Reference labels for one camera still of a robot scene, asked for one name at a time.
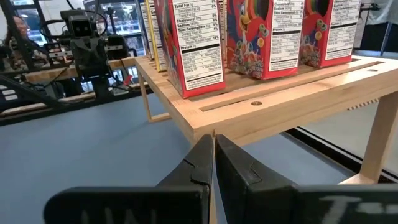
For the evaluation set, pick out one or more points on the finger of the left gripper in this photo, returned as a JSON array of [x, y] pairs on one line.
[[57, 54], [116, 46]]

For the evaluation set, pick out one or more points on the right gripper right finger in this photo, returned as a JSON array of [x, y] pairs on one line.
[[248, 193]]

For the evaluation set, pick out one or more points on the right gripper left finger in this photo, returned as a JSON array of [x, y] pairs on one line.
[[174, 199]]

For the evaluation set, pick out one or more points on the blue Frosted Flakes cereal box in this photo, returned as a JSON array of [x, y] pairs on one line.
[[143, 25]]

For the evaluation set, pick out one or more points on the red Froot Loops cereal box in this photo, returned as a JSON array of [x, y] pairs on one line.
[[335, 31], [258, 40], [192, 46]]

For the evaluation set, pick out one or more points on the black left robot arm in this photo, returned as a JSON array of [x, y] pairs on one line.
[[101, 87]]

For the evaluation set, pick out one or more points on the wooden slatted shelf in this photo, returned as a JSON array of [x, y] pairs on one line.
[[280, 115]]

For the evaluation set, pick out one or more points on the person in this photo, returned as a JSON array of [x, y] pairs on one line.
[[21, 29]]

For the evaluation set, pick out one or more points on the grey-blue table mat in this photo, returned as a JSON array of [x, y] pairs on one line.
[[93, 155]]

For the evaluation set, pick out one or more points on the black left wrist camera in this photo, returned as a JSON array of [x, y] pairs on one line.
[[81, 27]]

